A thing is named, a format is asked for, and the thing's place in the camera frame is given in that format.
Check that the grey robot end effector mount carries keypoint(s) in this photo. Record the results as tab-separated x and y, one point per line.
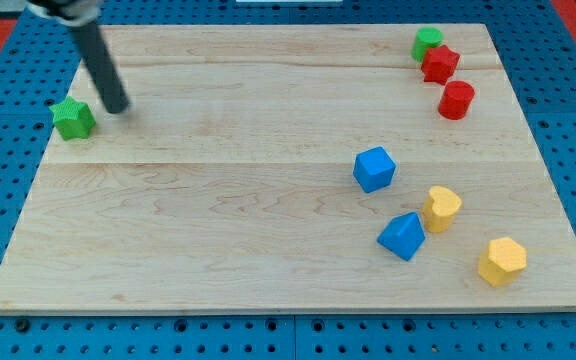
72	13

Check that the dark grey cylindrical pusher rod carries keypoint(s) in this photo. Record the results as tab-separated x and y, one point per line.
90	43

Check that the green star block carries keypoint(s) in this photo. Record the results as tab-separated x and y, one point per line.
73	119

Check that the red star block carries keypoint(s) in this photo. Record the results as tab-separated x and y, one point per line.
439	64

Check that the blue cube block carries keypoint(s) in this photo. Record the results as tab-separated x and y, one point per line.
374	169

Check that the light wooden board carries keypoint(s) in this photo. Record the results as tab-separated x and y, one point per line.
228	187

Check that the green cylinder block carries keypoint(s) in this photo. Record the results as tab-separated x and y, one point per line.
426	37

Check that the blue triangular prism block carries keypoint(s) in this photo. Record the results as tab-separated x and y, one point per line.
403	235

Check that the red cylinder block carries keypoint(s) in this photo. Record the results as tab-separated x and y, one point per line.
456	99

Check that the yellow heart block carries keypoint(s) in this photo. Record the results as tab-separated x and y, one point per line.
440	208

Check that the yellow hexagon block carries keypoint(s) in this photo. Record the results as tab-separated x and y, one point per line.
502	261

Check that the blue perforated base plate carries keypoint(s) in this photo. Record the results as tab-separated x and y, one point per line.
536	48

